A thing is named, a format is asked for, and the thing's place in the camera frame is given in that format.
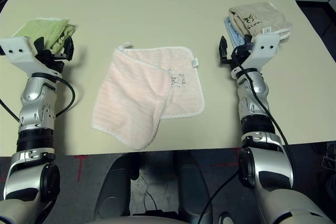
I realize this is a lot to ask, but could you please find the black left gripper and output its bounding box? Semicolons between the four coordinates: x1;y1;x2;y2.
33;36;75;76

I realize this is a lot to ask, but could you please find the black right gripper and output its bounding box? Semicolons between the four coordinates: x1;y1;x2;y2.
219;34;255;71

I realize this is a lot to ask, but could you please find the pink terry towel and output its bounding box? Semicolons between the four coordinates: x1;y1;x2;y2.
91;41;205;151

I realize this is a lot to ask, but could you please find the light blue folded towel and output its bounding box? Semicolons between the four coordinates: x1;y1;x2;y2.
223;16;254;48

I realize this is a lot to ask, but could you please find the green folded towel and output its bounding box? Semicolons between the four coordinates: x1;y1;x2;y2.
12;18;77;54

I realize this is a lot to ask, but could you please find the beige folded towel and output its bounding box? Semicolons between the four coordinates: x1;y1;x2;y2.
227;2;293;39

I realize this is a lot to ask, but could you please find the grey right robot leg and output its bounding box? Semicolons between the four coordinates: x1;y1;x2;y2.
175;150;211;224

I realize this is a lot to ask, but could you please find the grey robot leg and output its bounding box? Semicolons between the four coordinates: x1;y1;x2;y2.
94;153;140;221
175;150;211;224

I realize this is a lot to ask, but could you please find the grey left robot leg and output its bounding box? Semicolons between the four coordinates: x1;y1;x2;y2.
94;153;140;221

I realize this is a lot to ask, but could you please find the beige robot torso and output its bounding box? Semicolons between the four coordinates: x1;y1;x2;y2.
86;215;203;224

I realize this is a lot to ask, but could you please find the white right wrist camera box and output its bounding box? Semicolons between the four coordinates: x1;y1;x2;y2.
246;34;280;71

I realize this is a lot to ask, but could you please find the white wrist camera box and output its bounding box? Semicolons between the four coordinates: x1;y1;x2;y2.
246;34;280;71
0;36;48;74

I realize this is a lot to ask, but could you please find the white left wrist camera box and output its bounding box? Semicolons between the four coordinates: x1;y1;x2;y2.
0;36;48;74

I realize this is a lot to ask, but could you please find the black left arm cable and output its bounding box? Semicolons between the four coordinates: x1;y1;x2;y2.
0;77;77;124

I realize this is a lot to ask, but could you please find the white cable tangle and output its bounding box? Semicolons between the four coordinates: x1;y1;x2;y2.
319;142;336;169

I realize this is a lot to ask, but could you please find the thin black floor cable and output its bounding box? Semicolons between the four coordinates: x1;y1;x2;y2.
143;189;164;212

